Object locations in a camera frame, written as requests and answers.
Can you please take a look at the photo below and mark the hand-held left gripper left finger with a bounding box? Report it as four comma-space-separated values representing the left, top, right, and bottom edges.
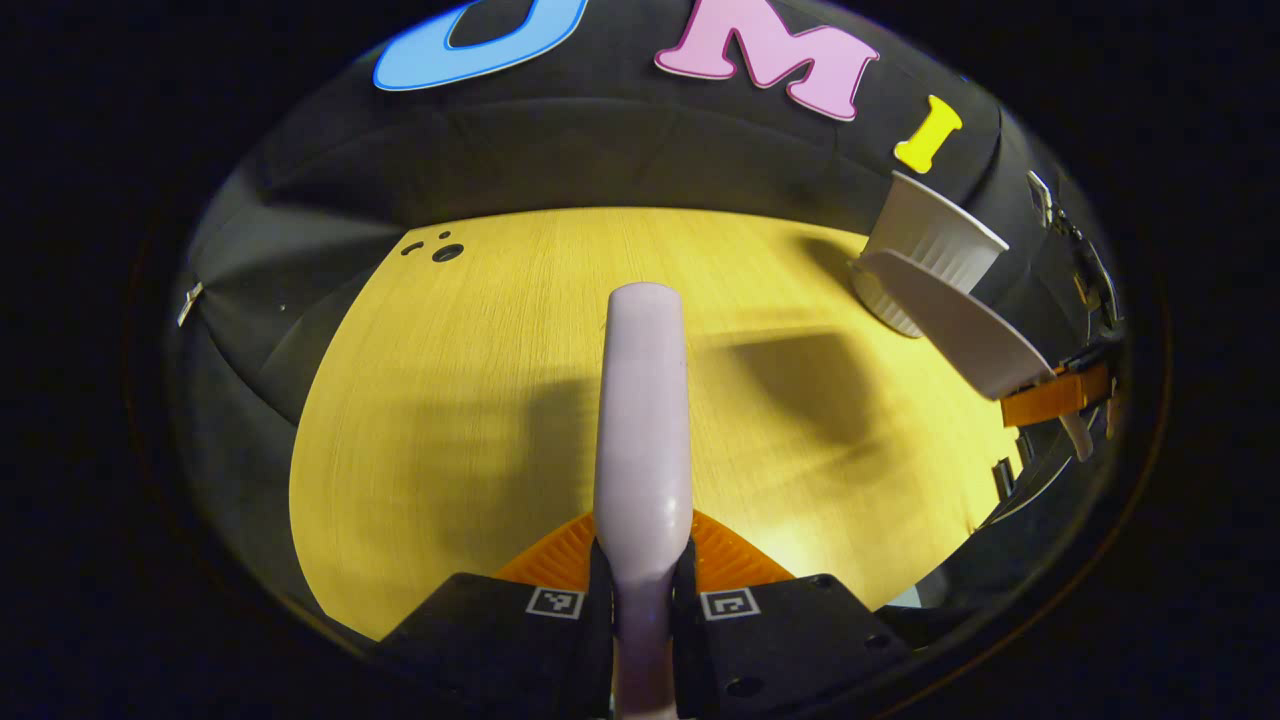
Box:
375, 510, 616, 720

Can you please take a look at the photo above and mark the pale purple small broom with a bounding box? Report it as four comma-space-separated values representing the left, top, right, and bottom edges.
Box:
594, 282, 695, 720

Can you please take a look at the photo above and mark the grey ribbed garbage bin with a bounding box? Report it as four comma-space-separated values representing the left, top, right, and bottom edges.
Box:
850, 170, 1011, 339

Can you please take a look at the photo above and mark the wooden desktop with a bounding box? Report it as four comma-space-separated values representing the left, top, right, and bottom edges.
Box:
288, 207, 1023, 641

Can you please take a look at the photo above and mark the pale purple dustpan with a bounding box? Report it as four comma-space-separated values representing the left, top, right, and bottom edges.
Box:
858, 248, 1096, 463

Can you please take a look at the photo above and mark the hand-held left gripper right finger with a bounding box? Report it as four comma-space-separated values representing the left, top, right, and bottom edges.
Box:
672, 510, 913, 720

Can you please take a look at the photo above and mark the black backdrop cloth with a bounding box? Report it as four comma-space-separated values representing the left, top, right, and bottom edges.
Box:
165, 0, 1126, 641

